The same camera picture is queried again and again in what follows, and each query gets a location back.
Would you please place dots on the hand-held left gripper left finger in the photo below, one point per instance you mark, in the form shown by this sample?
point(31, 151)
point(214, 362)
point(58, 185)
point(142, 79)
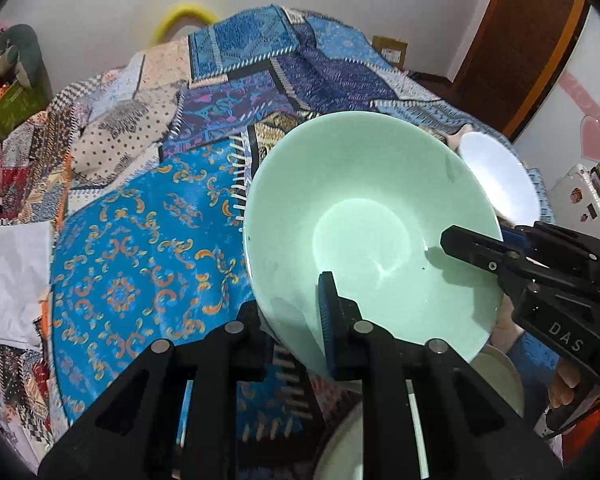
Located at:
point(229, 355)

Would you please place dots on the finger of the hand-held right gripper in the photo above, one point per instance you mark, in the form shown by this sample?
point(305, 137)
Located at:
point(472, 250)
point(517, 236)

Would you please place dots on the person's right hand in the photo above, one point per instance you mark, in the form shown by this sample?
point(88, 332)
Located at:
point(562, 385)

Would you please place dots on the brown wooden door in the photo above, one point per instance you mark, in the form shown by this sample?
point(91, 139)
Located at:
point(520, 45)

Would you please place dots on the green bowl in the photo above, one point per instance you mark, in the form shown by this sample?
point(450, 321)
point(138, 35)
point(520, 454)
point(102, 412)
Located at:
point(360, 185)

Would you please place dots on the green cardboard box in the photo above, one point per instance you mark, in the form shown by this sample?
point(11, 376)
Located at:
point(7, 110)

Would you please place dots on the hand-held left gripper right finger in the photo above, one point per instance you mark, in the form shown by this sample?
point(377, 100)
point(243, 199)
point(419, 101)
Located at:
point(327, 325)

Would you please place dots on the white cloth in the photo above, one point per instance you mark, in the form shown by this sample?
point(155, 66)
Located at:
point(9, 270)

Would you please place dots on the brown cardboard box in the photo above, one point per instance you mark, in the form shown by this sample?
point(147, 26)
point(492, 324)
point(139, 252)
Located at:
point(390, 51)

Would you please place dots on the white bowl with dark spots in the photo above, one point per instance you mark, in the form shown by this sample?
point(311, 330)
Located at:
point(500, 175)

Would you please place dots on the patchwork printed blanket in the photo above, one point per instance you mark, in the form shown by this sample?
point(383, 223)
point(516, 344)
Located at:
point(129, 260)

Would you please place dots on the grey-green neck pillow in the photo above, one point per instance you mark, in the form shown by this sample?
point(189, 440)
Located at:
point(27, 55)

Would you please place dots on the white case with stickers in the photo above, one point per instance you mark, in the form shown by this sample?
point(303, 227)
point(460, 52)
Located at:
point(577, 195)

